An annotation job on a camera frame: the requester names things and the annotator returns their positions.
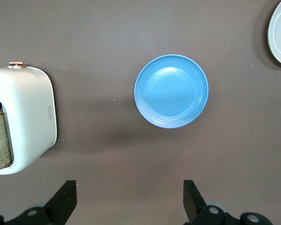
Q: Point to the cream toaster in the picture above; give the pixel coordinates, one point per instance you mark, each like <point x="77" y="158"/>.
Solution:
<point x="32" y="105"/>

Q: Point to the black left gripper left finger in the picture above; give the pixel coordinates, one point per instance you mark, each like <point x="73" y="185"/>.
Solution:
<point x="61" y="204"/>

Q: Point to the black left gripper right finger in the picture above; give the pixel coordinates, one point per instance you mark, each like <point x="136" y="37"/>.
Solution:
<point x="194" y="206"/>

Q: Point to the blue plate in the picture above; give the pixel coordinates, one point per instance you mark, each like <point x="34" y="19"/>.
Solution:
<point x="171" y="91"/>

